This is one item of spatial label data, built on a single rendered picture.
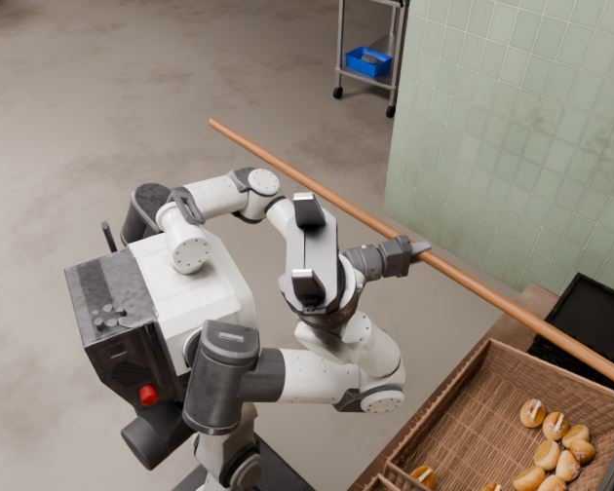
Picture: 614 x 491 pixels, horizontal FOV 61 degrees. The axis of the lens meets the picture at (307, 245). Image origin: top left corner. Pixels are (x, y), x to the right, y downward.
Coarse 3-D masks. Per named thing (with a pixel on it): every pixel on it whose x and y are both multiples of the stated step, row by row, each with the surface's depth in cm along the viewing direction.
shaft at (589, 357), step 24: (216, 120) 169; (240, 144) 162; (288, 168) 150; (360, 216) 136; (432, 264) 124; (480, 288) 117; (504, 312) 115; (528, 312) 112; (552, 336) 108; (600, 360) 103
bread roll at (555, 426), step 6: (552, 414) 157; (558, 414) 156; (546, 420) 157; (552, 420) 155; (558, 420) 154; (564, 420) 155; (546, 426) 155; (552, 426) 154; (558, 426) 153; (564, 426) 154; (546, 432) 154; (552, 432) 153; (558, 432) 153; (564, 432) 154; (552, 438) 153; (558, 438) 153
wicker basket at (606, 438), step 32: (480, 352) 161; (512, 352) 160; (512, 384) 168; (544, 384) 158; (576, 384) 149; (448, 416) 161; (480, 416) 161; (512, 416) 161; (576, 416) 156; (608, 416) 147; (416, 448) 154; (448, 448) 154; (480, 448) 154; (512, 448) 154; (608, 448) 144; (416, 480) 131; (480, 480) 147; (512, 480) 147; (576, 480) 144
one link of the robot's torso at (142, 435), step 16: (144, 416) 114; (160, 416) 112; (176, 416) 110; (128, 432) 112; (144, 432) 112; (160, 432) 111; (176, 432) 111; (192, 432) 118; (144, 448) 110; (160, 448) 112; (176, 448) 116; (144, 464) 113
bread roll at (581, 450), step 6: (576, 438) 144; (570, 444) 145; (576, 444) 143; (582, 444) 142; (588, 444) 142; (570, 450) 145; (576, 450) 143; (582, 450) 142; (588, 450) 142; (594, 450) 143; (576, 456) 143; (582, 456) 142; (588, 456) 142; (594, 456) 144; (582, 462) 144
